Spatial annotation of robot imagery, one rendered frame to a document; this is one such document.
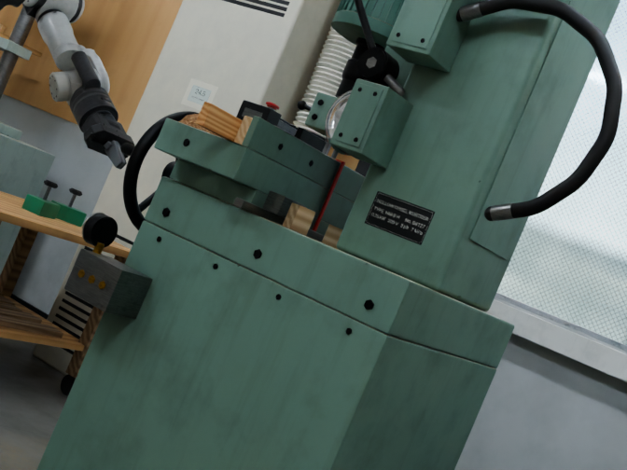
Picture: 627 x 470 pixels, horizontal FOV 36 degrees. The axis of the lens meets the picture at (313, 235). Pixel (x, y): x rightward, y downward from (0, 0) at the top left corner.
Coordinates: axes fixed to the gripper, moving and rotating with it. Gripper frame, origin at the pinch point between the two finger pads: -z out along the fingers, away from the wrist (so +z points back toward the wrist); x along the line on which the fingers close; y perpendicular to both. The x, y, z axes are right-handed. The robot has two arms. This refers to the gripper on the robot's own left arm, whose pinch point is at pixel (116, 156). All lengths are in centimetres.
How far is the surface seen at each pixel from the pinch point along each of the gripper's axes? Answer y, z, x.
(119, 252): -62, 49, -82
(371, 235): 37, -55, -1
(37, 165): -96, 132, -107
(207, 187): 18.8, -30.0, 8.3
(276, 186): 28.6, -36.9, 3.5
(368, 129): 49, -44, 8
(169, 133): 20.5, -20.3, 15.1
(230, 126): 32.2, -30.8, 16.9
